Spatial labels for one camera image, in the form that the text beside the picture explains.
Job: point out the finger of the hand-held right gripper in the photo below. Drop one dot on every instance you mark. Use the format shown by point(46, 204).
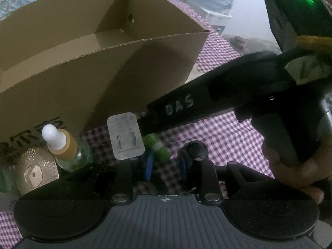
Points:
point(147, 127)

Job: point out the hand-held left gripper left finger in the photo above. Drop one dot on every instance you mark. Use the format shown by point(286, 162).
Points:
point(148, 166)

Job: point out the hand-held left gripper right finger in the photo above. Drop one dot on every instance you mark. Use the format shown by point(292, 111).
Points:
point(184, 166)

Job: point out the green and white tube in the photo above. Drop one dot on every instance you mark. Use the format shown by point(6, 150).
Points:
point(159, 150)

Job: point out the white power adapter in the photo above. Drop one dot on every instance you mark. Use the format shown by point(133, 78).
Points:
point(125, 134)

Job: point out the brown cardboard box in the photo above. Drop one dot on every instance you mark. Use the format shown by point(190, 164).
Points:
point(103, 77)

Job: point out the green glass dropper bottle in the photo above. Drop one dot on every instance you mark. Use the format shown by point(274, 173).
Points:
point(64, 147)

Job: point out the person's right hand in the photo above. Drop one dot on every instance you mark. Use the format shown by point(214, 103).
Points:
point(293, 176)

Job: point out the dark pink slipper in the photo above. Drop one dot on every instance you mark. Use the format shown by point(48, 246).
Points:
point(238, 41)

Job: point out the purple checked bed sheet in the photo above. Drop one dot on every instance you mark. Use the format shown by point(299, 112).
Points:
point(228, 134)

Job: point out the white jug stand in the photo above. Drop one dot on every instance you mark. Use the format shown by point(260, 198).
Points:
point(215, 15)

